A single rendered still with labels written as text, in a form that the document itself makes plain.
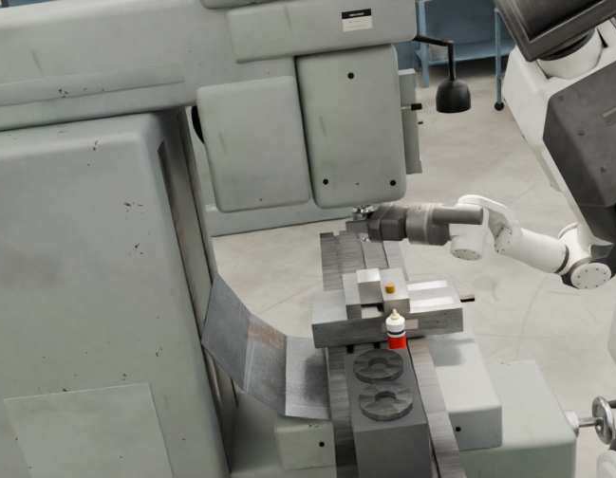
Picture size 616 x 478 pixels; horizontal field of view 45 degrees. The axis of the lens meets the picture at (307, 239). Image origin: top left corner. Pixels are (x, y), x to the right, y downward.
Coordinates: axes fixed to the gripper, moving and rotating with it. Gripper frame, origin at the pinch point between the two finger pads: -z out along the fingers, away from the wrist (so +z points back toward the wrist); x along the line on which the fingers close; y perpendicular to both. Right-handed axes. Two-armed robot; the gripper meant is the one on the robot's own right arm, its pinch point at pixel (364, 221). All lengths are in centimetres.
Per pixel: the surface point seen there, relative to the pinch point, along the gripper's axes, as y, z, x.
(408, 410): 13, 22, 44
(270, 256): 122, -145, -199
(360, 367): 11.8, 11.0, 35.4
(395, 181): -12.0, 10.4, 6.6
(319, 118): -26.7, -1.4, 11.9
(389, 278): 20.5, -0.1, -11.8
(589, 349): 124, 34, -145
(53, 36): -48, -41, 32
